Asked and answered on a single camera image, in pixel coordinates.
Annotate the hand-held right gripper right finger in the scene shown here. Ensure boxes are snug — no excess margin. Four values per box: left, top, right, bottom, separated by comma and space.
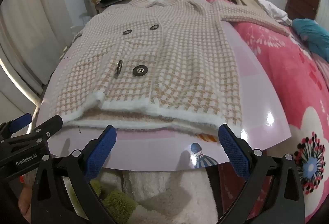
218, 123, 306, 224

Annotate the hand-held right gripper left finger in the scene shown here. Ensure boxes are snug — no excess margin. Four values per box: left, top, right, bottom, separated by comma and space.
30, 125, 117, 224

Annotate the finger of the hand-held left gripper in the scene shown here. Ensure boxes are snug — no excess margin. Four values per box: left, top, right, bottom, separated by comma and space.
0, 114, 33, 138
26, 115, 64, 143

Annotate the beige white checked coat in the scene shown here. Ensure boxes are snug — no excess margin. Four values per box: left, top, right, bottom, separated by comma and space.
50, 0, 292, 129

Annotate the person's left hand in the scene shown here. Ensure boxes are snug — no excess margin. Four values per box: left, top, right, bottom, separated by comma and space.
18, 183, 33, 217

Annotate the white fleece robe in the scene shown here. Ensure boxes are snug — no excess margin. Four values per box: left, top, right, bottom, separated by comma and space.
62, 169, 219, 224

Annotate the pink floral blanket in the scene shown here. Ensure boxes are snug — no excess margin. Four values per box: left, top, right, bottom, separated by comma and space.
203, 0, 329, 224

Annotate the white curtain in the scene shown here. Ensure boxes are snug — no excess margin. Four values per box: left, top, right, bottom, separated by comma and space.
0, 0, 85, 91

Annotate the teal cloth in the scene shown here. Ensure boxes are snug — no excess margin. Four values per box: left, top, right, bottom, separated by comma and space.
292, 18, 329, 63

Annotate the white crumpled cloth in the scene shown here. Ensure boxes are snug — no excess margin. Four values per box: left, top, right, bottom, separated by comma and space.
250, 0, 292, 22

